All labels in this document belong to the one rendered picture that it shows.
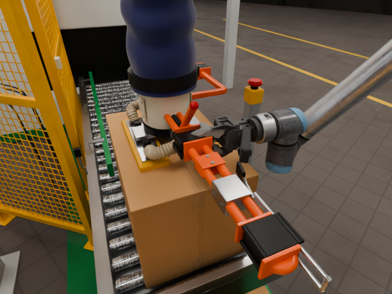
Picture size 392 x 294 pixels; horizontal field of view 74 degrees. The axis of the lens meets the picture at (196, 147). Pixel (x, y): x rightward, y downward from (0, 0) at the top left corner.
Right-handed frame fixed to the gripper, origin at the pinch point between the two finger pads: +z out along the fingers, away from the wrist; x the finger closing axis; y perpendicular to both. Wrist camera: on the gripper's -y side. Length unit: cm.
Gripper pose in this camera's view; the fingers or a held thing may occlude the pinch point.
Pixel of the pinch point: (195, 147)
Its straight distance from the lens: 70.3
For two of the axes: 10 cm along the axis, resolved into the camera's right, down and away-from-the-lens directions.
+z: -9.3, 2.0, -3.2
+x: 0.2, -8.2, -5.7
